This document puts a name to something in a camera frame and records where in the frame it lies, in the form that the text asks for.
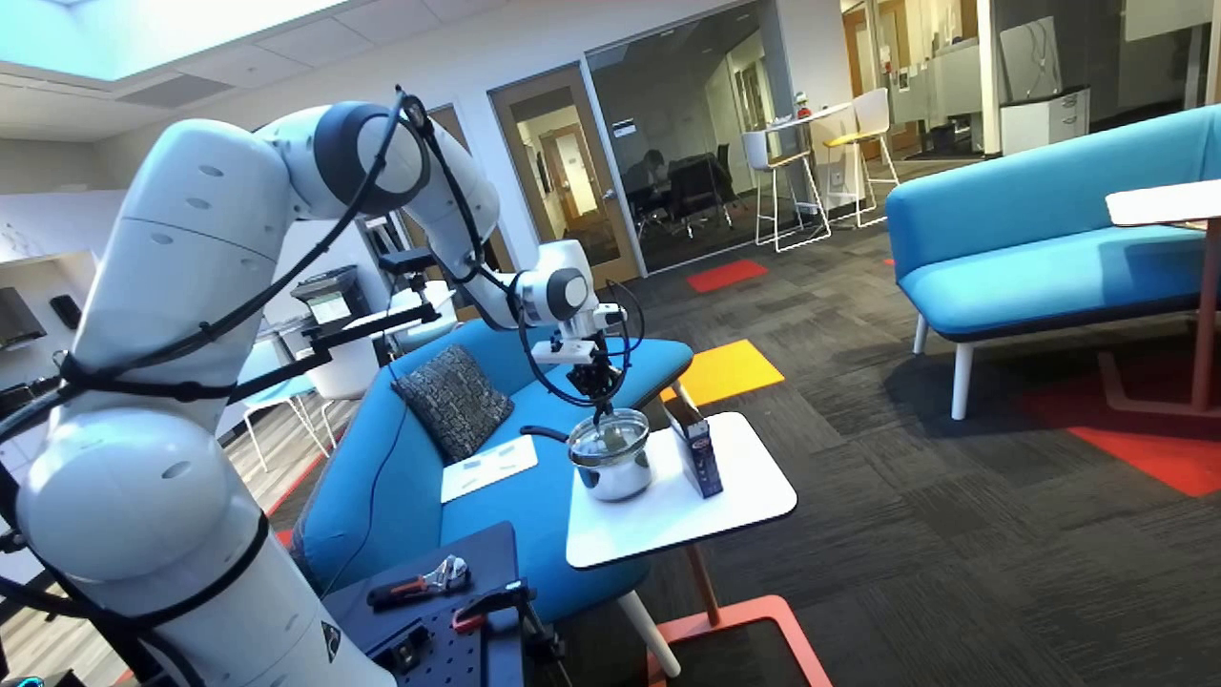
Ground grey printer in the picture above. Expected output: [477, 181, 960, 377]
[289, 259, 379, 334]

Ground yellow seat high stool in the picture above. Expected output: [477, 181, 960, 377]
[824, 86, 906, 236]

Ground white paper sheet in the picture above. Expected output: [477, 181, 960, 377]
[438, 432, 541, 507]

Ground blue sofa white legs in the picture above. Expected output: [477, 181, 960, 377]
[885, 104, 1221, 427]
[295, 274, 698, 627]

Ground light blue chair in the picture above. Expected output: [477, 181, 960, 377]
[223, 334, 335, 482]

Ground black horizontal bar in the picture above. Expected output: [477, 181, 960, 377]
[207, 300, 445, 410]

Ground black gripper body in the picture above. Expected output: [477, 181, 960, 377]
[566, 320, 637, 384]

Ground perforated tool board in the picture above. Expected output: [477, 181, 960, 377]
[321, 517, 569, 687]

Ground red handled clamp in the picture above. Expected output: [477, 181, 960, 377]
[450, 578, 529, 639]

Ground small black tool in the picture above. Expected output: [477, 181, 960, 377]
[375, 620, 434, 678]

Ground grey patterned cushion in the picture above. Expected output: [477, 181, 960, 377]
[388, 345, 515, 468]

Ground silver pot with handle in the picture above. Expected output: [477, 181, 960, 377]
[519, 417, 661, 507]

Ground white low cabinet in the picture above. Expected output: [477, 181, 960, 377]
[997, 86, 1095, 160]

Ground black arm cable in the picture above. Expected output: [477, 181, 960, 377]
[0, 85, 650, 442]

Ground white high stool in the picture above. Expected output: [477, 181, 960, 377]
[743, 127, 836, 254]

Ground white side table orange frame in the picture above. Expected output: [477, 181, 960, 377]
[1101, 176, 1221, 424]
[562, 407, 836, 687]

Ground black red hand tool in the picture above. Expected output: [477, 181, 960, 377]
[365, 552, 474, 615]

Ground white high table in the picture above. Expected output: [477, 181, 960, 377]
[762, 97, 880, 220]

